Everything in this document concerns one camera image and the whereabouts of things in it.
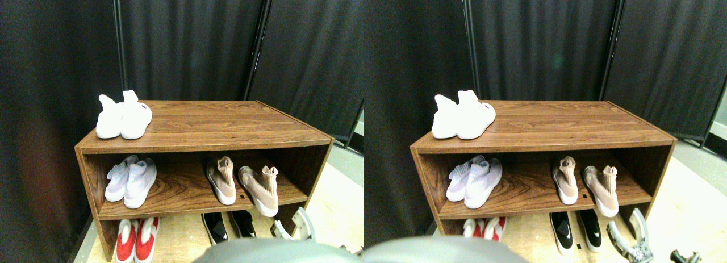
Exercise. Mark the white shoe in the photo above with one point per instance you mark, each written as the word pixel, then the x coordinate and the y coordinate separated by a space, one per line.
pixel 136 122
pixel 476 122
pixel 108 124
pixel 445 124

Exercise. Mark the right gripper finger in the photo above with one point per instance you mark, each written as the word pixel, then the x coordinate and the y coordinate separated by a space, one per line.
pixel 306 223
pixel 619 240
pixel 281 232
pixel 640 229

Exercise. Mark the red shoe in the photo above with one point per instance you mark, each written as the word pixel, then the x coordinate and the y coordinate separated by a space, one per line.
pixel 126 246
pixel 470 229
pixel 493 228
pixel 146 243

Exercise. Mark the brown shoe rack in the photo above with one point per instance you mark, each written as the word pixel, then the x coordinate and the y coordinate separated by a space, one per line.
pixel 227 126
pixel 568 126

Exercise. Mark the pale lilac shoe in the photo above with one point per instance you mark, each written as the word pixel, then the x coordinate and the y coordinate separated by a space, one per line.
pixel 140 189
pixel 458 185
pixel 117 185
pixel 483 189

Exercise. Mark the curtain stand pole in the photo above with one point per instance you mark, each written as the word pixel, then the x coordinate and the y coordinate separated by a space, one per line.
pixel 259 44
pixel 613 44
pixel 471 41
pixel 714 116
pixel 355 125

